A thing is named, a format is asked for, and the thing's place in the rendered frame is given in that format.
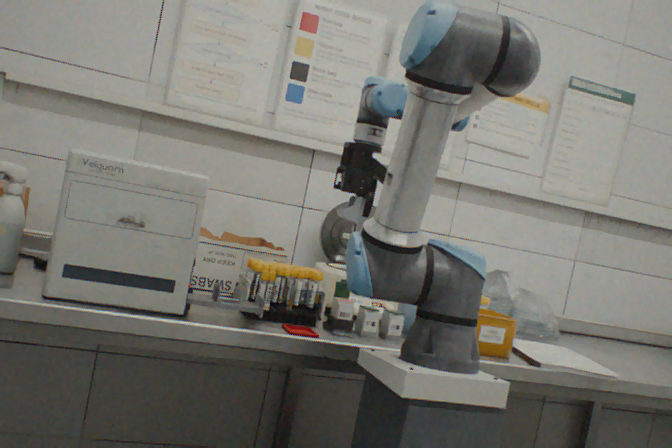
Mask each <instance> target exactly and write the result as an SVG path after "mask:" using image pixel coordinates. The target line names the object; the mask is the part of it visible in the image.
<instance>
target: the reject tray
mask: <svg viewBox="0 0 672 448"><path fill-rule="evenodd" d="M282 328H283V329H284V330H285V331H286V332H287V333H288V334H290V335H297V336H304V337H313V338H319V336H320V335H319V334H318V333H317V332H315V331H314V330H313V329H312V328H309V327H300V326H293V325H286V324H282Z"/></svg>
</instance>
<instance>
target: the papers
mask: <svg viewBox="0 0 672 448"><path fill-rule="evenodd" d="M514 341H515V342H516V343H517V344H518V345H516V346H514V345H512V347H513V346H514V347H513V348H512V350H514V351H515V352H517V353H518V354H519V355H520V356H522V357H523V358H526V359H528V360H529V361H531V362H532V363H534V364H535V365H537V366H539V367H540V368H545V369H551V370H556V371H562V372H569V373H574V374H580V375H585V376H591V377H597V378H602V379H609V380H614V381H617V380H618V377H617V375H618V374H616V373H614V372H612V371H610V370H609V369H607V368H604V367H602V366H600V365H598V364H596V363H594V362H593V361H591V360H589V359H587V358H585V357H583V356H581V355H579V354H577V353H575V351H573V350H571V349H569V348H565V347H560V346H555V345H550V344H544V343H538V342H533V341H525V340H519V339H514ZM618 376H620V375H618Z"/></svg>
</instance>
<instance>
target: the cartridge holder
mask: <svg viewBox="0 0 672 448"><path fill-rule="evenodd" d="M354 323H355V321H352V320H351V321H350V320H343V319H337V318H335V317H333V316H332V315H330V314H328V317H327V321H323V327H325V328H326V329H327V330H329V331H330V332H331V333H332V334H333V335H338V336H339V335H343V336H347V337H352V338H354V337H355V336H356V332H355V331H354V330H352V327H354Z"/></svg>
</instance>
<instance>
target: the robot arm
mask: <svg viewBox="0 0 672 448"><path fill-rule="evenodd" d="M399 60H400V64H401V66H403V67H404V68H405V69H406V73H405V77H404V78H405V80H406V82H407V84H408V86H405V85H404V84H403V83H401V82H399V80H392V79H389V78H385V77H381V76H368V77H366V79H365V83H364V87H363V89H362V96H361V101H360V106H359V111H358V116H357V121H356V126H355V131H354V136H353V137H352V140H354V141H355V142H344V146H343V151H342V156H341V161H340V166H337V170H336V176H335V181H334V186H333V188H334V189H338V190H340V191H341V192H346V193H352V194H356V196H351V197H350V198H349V200H348V204H347V205H346V206H342V207H339V208H338V210H337V214H338V215H339V216H340V217H342V219H344V220H346V221H348V222H350V223H353V233H351V234H350V237H349V239H348V244H347V250H346V282H347V287H348V289H349V291H350V292H351V293H352V294H355V295H358V296H363V297H368V298H370V299H379V300H386V301H392V302H399V303H405V304H411V305H417V311H416V316H415V321H414V323H413V325H412V327H411V329H410V331H409V333H408V335H407V337H406V338H405V340H404V342H403V344H402V346H401V350H400V357H399V359H400V360H402V361H404V362H406V363H409V364H412V365H416V366H419V367H423V368H428V369H432V370H437V371H443V372H449V373H456V374H465V375H476V374H478V371H479V365H480V360H479V352H478V345H477V338H476V326H477V320H478V314H479V307H480V301H481V295H482V290H483V284H484V281H486V269H487V259H486V257H484V255H483V254H481V253H480V252H478V251H476V250H473V249H470V248H468V247H465V246H462V245H458V244H455V243H451V242H447V241H444V240H438V239H429V240H428V242H427V244H426V245H424V242H425V238H424V236H423V235H422V233H421V231H420V227H421V224H422V221H423V216H424V213H425V210H426V207H427V204H428V200H429V197H430V194H431V191H432V187H433V184H434V181H435V178H436V174H437V170H438V167H439V164H440V160H442V157H443V154H444V151H445V147H446V144H447V141H448V138H449V134H450V131H453V132H462V131H463V130H464V129H465V128H466V125H467V124H468V122H469V119H470V115H471V114H472V113H474V112H475V111H477V110H479V109H480V108H482V107H485V106H487V105H488V104H490V103H492V102H494V101H495V100H497V99H499V98H509V97H513V96H515V95H517V94H519V93H521V92H522V91H525V90H526V89H528V88H529V87H530V86H531V84H532V83H533V81H534V80H535V79H536V77H537V75H538V73H539V70H540V66H541V50H540V46H539V42H538V40H537V38H536V36H535V34H534V33H533V31H532V30H531V29H530V28H529V27H528V26H527V25H526V24H524V23H523V22H520V21H519V20H517V19H515V18H513V17H509V16H504V15H499V14H495V13H491V12H487V11H483V10H478V9H474V8H470V7H466V6H462V5H458V4H457V3H456V2H445V1H440V0H429V1H427V2H425V3H423V4H422V5H421V6H420V7H419V9H418V10H417V11H416V13H415V14H414V16H413V18H412V19H411V21H410V23H409V26H408V28H407V30H406V33H405V35H404V39H403V43H402V46H401V52H400V57H399ZM389 118H393V119H399V120H401V124H400V129H399V132H398V136H396V139H395V143H394V146H393V150H392V154H391V157H390V161H389V164H388V168H386V167H385V166H384V165H383V164H381V163H380V162H379V161H378V160H377V159H376V158H373V153H382V146H384V142H385V137H386V133H387V128H388V123H389ZM363 153H364V154H363ZM338 174H341V175H340V179H341V182H339V181H338V183H337V184H336V180H337V175H338ZM378 181H379V182H380V183H381V184H382V185H383V187H382V190H381V194H380V197H379V201H378V204H377V208H376V212H375V215H374V216H373V218H372V217H371V219H369V220H368V217H369V214H370V212H371V209H372V206H373V203H374V198H375V192H376V189H377V183H378ZM361 231H362V232H361ZM360 232H361V233H360Z"/></svg>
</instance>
